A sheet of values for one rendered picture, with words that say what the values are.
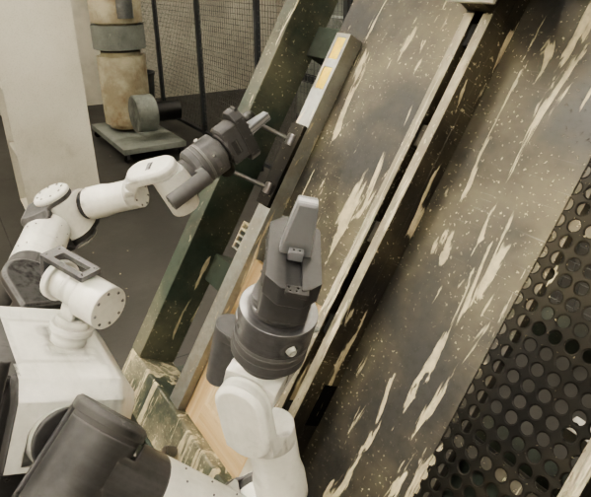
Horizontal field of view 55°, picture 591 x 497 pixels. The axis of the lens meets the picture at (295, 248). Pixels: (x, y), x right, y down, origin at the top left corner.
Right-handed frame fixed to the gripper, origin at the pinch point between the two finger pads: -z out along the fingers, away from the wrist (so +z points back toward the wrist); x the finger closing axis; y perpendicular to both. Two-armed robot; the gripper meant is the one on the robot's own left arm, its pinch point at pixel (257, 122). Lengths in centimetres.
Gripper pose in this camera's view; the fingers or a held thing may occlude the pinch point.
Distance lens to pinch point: 127.0
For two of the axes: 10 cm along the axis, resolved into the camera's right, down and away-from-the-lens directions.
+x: 3.8, 7.0, 6.1
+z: -7.5, 6.2, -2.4
